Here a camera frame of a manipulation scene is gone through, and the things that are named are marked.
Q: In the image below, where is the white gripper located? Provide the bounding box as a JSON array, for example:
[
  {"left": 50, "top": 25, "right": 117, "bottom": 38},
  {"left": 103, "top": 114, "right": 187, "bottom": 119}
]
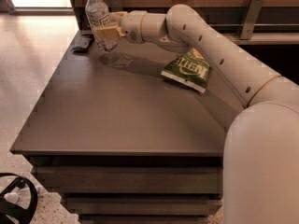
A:
[{"left": 94, "top": 11, "right": 170, "bottom": 45}]

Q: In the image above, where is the clear plastic water bottle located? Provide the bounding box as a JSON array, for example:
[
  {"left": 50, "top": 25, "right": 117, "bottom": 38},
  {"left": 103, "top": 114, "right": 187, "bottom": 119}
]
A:
[{"left": 85, "top": 0, "right": 117, "bottom": 52}]

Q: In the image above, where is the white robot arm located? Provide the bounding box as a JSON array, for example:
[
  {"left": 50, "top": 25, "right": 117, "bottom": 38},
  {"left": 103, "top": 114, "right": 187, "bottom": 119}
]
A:
[{"left": 95, "top": 5, "right": 299, "bottom": 224}]

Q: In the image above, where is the green chip bag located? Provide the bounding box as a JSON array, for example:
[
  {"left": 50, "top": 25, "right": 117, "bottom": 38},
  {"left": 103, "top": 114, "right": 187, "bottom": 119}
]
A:
[{"left": 161, "top": 49, "right": 210, "bottom": 93}]

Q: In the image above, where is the grey drawer cabinet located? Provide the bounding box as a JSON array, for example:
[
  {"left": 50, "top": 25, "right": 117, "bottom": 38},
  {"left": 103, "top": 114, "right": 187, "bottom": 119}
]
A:
[{"left": 11, "top": 41, "right": 242, "bottom": 224}]

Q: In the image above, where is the black chair base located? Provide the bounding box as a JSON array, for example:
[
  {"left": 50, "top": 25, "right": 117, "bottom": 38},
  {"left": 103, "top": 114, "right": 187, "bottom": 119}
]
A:
[{"left": 0, "top": 173, "right": 38, "bottom": 224}]

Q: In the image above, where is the left metal wall bracket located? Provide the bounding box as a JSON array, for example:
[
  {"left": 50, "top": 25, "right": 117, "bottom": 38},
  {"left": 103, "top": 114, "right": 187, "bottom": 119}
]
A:
[{"left": 109, "top": 0, "right": 122, "bottom": 12}]

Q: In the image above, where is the metal wall bracket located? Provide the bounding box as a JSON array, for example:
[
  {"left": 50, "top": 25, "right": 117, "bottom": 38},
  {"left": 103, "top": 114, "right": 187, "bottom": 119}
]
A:
[
  {"left": 239, "top": 0, "right": 264, "bottom": 40},
  {"left": 109, "top": 0, "right": 122, "bottom": 12}
]

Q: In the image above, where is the grey wall shelf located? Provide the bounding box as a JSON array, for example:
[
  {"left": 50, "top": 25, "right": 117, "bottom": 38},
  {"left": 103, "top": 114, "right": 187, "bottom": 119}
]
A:
[{"left": 225, "top": 33, "right": 299, "bottom": 45}]

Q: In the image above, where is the right metal wall bracket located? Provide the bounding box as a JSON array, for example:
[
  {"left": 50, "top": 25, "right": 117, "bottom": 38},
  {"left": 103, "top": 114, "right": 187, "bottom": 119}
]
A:
[{"left": 239, "top": 0, "right": 264, "bottom": 40}]

